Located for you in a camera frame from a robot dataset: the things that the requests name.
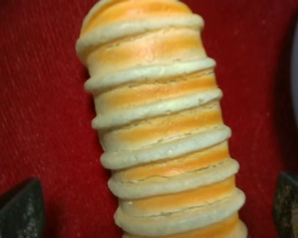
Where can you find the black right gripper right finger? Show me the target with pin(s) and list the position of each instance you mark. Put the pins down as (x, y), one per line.
(285, 205)

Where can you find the red tablecloth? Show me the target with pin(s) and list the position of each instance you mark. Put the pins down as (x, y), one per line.
(45, 114)

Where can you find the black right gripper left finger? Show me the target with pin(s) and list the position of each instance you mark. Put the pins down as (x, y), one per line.
(22, 211)

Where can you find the spiral orange cream bread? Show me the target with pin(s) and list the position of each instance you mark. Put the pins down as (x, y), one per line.
(159, 121)

